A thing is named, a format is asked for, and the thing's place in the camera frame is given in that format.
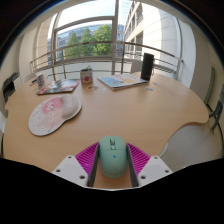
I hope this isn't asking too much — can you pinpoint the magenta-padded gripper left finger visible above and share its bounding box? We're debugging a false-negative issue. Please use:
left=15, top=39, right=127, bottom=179
left=51, top=142, right=101, bottom=188

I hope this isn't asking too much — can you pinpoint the black cylindrical speaker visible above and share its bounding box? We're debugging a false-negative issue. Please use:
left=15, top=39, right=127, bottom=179
left=140, top=52, right=155, bottom=82

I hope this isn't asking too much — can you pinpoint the mint green computer mouse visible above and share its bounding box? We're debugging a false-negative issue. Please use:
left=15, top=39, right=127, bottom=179
left=98, top=135, right=129, bottom=179

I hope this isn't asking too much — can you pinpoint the light blue picture book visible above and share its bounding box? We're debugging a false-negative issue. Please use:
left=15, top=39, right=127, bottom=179
left=96, top=73, right=149, bottom=91

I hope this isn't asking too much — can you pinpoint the white chair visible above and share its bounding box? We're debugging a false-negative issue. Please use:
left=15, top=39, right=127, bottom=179
left=23, top=72, right=37, bottom=85
left=0, top=109, right=8, bottom=134
left=130, top=59, right=144, bottom=75

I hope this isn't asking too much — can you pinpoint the metal balcony railing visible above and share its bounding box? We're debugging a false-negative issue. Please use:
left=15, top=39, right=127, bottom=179
left=29, top=40, right=184, bottom=81

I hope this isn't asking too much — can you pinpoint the dark red magazine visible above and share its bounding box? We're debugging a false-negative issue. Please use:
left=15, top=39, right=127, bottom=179
left=36, top=78, right=81, bottom=96

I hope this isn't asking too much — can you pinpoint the white printed mug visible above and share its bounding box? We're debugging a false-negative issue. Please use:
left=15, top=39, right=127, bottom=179
left=35, top=73, right=46, bottom=88

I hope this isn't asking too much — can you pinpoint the white pink mouse pad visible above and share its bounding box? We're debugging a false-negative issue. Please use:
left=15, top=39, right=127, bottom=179
left=28, top=93, right=83, bottom=137

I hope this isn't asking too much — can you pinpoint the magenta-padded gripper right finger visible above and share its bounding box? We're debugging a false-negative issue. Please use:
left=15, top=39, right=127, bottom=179
left=125, top=142, right=174, bottom=188

